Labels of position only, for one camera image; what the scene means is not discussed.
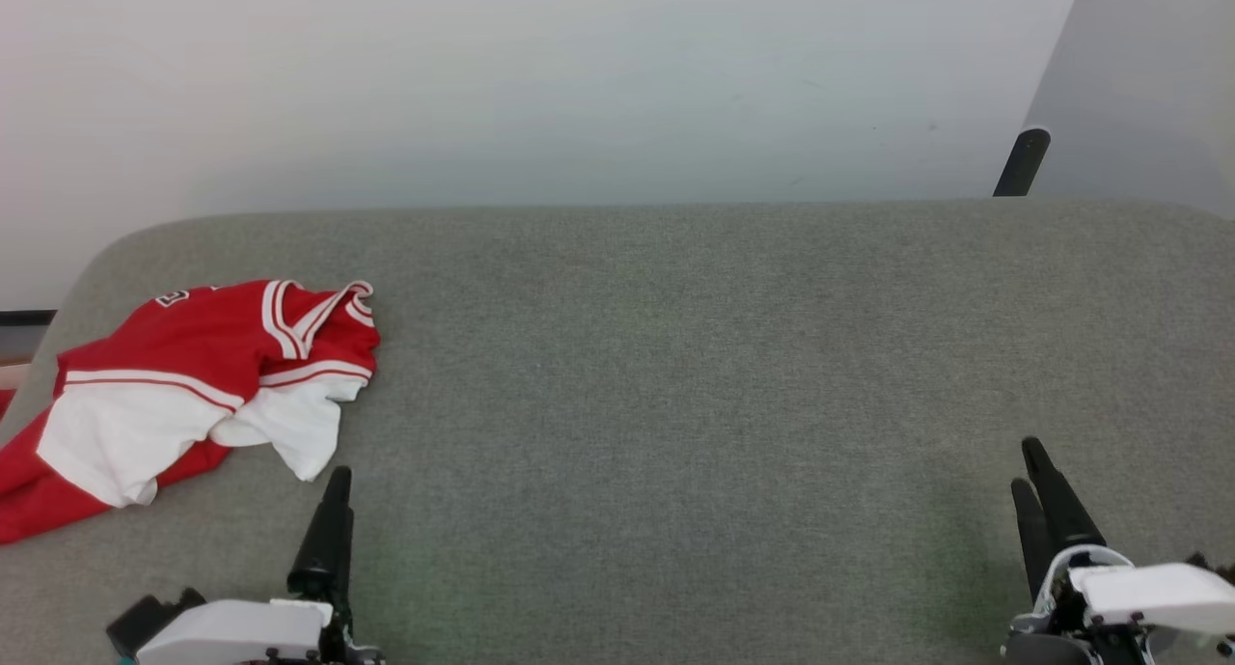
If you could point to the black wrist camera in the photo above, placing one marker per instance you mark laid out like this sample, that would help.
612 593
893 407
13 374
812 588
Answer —
150 617
1218 567

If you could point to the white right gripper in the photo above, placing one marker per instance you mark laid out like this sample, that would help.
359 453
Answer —
1148 597

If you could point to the black round pole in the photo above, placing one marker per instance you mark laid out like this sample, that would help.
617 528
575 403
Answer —
1021 163

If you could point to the red and white jersey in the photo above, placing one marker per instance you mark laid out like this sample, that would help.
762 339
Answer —
193 356

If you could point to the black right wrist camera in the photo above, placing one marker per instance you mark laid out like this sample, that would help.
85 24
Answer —
1218 567

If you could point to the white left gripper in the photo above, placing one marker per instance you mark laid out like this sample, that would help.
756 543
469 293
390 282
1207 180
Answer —
232 631

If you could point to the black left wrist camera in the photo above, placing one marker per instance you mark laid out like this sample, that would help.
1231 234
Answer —
150 617

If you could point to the white slanted board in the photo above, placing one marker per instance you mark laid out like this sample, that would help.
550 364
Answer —
1138 76

